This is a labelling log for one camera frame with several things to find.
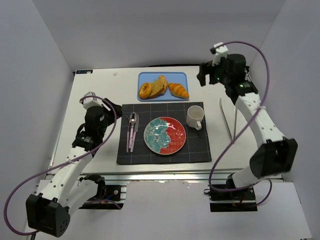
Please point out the white ceramic mug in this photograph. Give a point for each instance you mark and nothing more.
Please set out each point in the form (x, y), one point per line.
(194, 117)

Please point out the pale bread roll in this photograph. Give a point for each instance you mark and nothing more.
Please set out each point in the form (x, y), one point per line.
(164, 82)

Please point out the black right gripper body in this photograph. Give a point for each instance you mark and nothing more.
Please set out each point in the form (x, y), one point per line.
(204, 72)

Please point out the striped orange croissant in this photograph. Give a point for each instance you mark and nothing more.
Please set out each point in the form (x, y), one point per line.
(178, 90)

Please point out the blue plastic tray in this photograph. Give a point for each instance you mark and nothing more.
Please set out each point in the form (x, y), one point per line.
(171, 77)

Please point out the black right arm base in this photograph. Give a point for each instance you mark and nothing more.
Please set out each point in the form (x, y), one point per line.
(231, 202)

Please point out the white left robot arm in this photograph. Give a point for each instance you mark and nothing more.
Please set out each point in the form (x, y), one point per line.
(51, 209)

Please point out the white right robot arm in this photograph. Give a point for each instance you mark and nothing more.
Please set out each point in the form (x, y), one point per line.
(275, 153)

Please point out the pink handled knife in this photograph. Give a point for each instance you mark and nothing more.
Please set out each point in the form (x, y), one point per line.
(136, 126)

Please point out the teal and red plate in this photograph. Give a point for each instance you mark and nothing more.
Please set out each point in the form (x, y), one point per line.
(164, 136)

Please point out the pink handled fork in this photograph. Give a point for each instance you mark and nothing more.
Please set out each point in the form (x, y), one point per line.
(128, 135)

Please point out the brown bread slice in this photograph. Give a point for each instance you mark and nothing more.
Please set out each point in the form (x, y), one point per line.
(157, 88)

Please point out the dark checked placemat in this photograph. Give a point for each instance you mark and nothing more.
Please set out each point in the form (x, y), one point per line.
(195, 150)

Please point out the blue table label sticker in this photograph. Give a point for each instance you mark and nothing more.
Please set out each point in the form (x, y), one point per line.
(84, 71)

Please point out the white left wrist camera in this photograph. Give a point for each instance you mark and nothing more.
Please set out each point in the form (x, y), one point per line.
(90, 100)

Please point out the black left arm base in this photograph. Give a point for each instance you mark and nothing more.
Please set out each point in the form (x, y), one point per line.
(107, 197)

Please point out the orange glazed donut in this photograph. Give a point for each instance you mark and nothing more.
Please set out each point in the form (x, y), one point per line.
(145, 90)

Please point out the aluminium table frame rail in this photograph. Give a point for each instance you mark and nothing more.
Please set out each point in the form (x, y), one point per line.
(218, 177)

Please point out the pink handled spoon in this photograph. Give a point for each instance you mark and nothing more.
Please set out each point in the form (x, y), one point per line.
(132, 124)

